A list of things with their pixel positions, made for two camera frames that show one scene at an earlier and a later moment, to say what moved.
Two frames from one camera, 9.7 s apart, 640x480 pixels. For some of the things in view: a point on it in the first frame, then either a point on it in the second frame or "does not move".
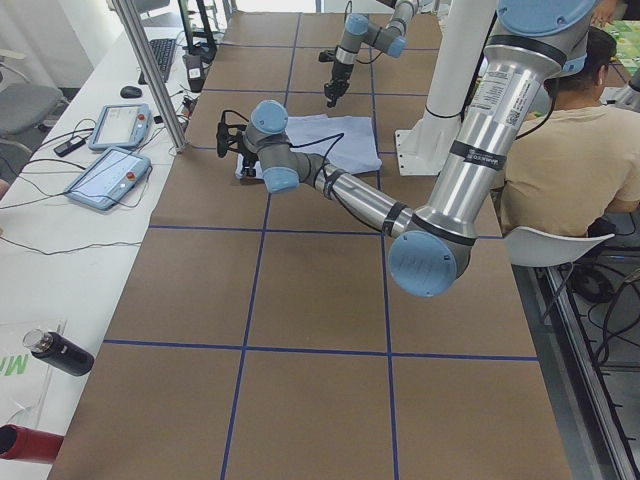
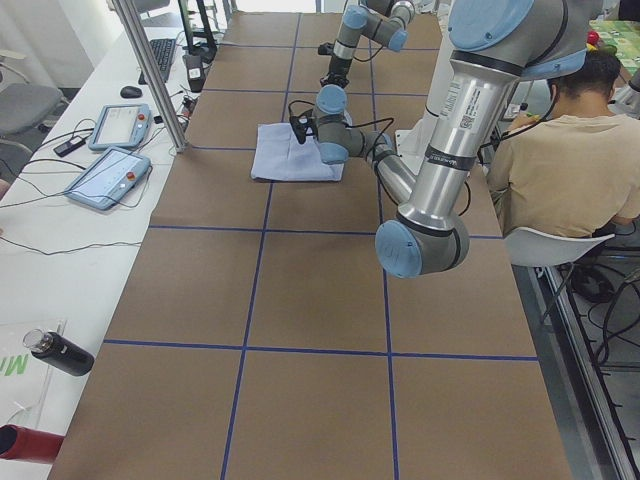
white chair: [530, 247] does not move
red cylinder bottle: [29, 445] does not move
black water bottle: [58, 351] does not move
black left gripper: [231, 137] -> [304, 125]
